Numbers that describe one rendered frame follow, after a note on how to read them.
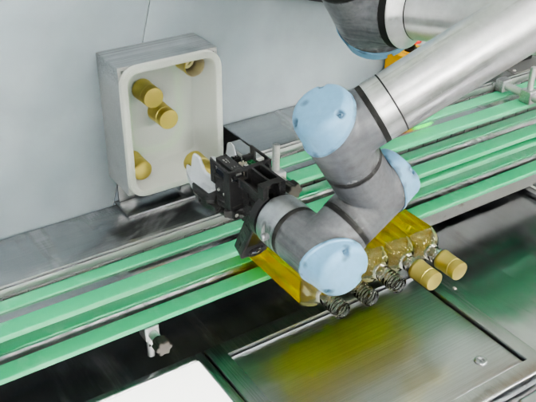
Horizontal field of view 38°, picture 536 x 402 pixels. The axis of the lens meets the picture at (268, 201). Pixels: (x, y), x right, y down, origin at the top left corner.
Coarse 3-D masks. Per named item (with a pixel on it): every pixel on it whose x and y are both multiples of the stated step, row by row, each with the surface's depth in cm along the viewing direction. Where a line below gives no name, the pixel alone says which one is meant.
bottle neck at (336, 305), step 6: (318, 294) 123; (324, 294) 123; (318, 300) 124; (324, 300) 122; (330, 300) 122; (336, 300) 121; (342, 300) 121; (324, 306) 123; (330, 306) 121; (336, 306) 120; (342, 306) 120; (348, 306) 121; (330, 312) 122; (336, 312) 120; (342, 312) 122; (348, 312) 122
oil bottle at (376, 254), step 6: (372, 240) 132; (366, 246) 131; (372, 246) 131; (378, 246) 131; (366, 252) 130; (372, 252) 130; (378, 252) 130; (384, 252) 130; (372, 258) 129; (378, 258) 129; (384, 258) 130; (372, 264) 129; (378, 264) 129; (366, 270) 129; (372, 270) 129; (366, 276) 130; (372, 276) 130
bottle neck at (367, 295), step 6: (360, 282) 125; (354, 288) 125; (360, 288) 124; (366, 288) 124; (372, 288) 124; (354, 294) 125; (360, 294) 124; (366, 294) 123; (372, 294) 125; (378, 294) 124; (360, 300) 124; (366, 300) 123; (372, 300) 125
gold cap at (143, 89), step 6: (144, 78) 126; (138, 84) 125; (144, 84) 124; (150, 84) 124; (132, 90) 126; (138, 90) 124; (144, 90) 123; (150, 90) 123; (156, 90) 123; (138, 96) 124; (144, 96) 123; (150, 96) 123; (156, 96) 124; (162, 96) 124; (144, 102) 123; (150, 102) 124; (156, 102) 124
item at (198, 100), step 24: (120, 72) 119; (144, 72) 126; (168, 72) 128; (216, 72) 125; (120, 96) 118; (168, 96) 130; (192, 96) 133; (216, 96) 127; (144, 120) 130; (192, 120) 135; (216, 120) 130; (144, 144) 132; (168, 144) 135; (192, 144) 138; (216, 144) 132; (168, 168) 133; (144, 192) 128
